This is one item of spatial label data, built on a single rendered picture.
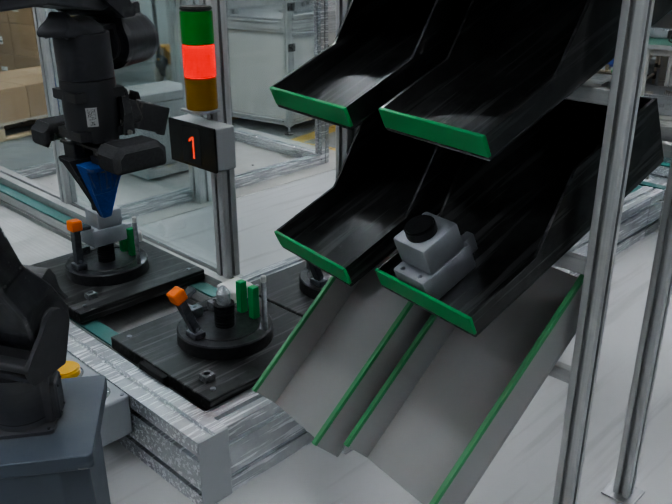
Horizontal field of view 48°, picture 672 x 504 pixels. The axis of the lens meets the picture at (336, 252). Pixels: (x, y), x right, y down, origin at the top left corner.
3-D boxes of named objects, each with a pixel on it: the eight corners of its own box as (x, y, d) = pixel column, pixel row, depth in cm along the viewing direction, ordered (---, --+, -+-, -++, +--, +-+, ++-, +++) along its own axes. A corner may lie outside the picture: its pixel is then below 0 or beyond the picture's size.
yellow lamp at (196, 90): (199, 112, 117) (196, 80, 115) (180, 108, 120) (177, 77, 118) (224, 108, 120) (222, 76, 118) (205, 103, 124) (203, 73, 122)
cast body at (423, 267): (431, 307, 71) (410, 252, 67) (401, 291, 74) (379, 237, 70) (491, 254, 73) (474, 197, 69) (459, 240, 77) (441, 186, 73)
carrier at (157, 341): (210, 414, 96) (204, 327, 91) (111, 348, 112) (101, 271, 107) (341, 346, 112) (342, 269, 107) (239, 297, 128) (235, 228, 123)
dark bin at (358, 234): (350, 287, 76) (325, 232, 72) (281, 247, 86) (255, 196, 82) (531, 136, 85) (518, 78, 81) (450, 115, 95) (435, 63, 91)
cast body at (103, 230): (94, 249, 128) (89, 209, 125) (81, 242, 131) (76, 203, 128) (137, 236, 133) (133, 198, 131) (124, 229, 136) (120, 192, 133)
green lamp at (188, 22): (194, 46, 113) (192, 12, 111) (175, 43, 116) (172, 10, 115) (221, 43, 117) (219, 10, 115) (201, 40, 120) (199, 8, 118)
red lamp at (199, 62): (196, 80, 115) (194, 47, 113) (177, 76, 118) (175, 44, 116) (222, 76, 118) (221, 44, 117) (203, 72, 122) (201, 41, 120)
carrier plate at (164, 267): (81, 325, 118) (79, 313, 118) (13, 280, 134) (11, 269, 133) (205, 279, 134) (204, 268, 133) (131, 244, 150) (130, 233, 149)
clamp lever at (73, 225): (76, 265, 127) (71, 223, 125) (70, 262, 129) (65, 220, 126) (95, 260, 130) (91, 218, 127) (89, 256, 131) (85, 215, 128)
